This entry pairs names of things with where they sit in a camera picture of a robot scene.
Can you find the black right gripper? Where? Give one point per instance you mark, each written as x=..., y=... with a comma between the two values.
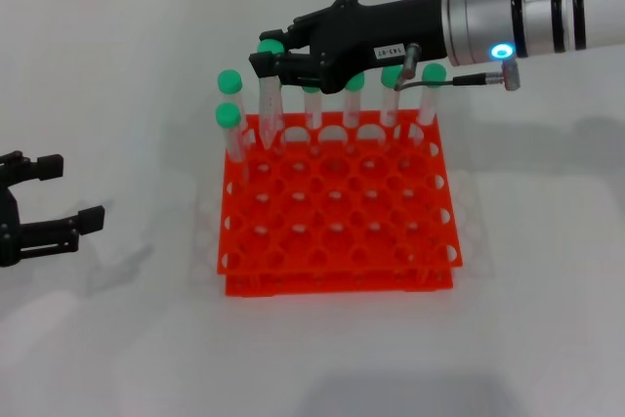
x=371, y=31

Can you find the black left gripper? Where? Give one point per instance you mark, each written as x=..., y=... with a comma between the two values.
x=10, y=221

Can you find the orange test tube rack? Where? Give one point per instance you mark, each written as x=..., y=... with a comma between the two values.
x=342, y=285

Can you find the clear green-capped test tube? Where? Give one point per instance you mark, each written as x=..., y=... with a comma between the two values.
x=228, y=114
x=352, y=109
x=429, y=104
x=229, y=81
x=269, y=109
x=312, y=109
x=389, y=109

